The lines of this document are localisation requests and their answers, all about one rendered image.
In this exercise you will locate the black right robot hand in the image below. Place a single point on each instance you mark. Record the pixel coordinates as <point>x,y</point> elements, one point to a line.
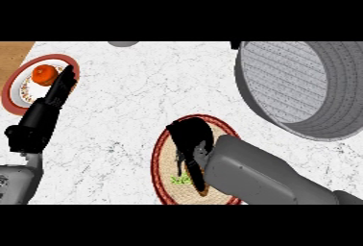
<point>191,134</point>

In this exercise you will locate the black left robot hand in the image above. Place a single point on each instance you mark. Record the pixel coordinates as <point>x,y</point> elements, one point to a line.
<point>39,121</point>

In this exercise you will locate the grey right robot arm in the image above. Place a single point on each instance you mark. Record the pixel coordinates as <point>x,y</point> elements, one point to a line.
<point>256,176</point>

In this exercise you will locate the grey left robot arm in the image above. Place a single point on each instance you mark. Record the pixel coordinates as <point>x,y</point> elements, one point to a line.
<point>17,184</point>

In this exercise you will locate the round tan red-rimmed placemat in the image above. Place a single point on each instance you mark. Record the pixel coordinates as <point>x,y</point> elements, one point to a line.
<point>166,166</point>

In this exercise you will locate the brown croissant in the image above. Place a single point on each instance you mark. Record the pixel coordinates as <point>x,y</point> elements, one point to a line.
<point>204,193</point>

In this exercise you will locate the grey woven basket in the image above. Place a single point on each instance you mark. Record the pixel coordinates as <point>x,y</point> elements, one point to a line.
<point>288,83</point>

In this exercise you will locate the white red-rimmed plate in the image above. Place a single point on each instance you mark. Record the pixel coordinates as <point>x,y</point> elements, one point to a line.
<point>18,96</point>

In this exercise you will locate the orange fruit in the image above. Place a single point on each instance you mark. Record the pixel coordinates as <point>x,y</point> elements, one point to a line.
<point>43,75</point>

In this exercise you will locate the brown wooden board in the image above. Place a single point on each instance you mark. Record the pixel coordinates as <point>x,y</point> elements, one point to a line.
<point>12,61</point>

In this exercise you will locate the dark object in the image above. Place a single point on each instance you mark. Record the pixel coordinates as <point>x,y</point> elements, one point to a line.
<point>235,44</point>

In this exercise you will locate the grey round object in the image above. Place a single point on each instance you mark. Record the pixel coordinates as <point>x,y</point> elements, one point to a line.
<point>123,44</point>

